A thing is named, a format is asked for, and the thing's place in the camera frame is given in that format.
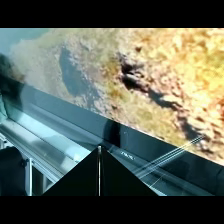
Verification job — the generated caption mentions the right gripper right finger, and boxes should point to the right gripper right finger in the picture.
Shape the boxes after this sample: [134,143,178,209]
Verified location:
[100,146,159,197]

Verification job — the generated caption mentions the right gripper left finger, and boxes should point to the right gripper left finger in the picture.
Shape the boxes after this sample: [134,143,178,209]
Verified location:
[42,146,100,197]

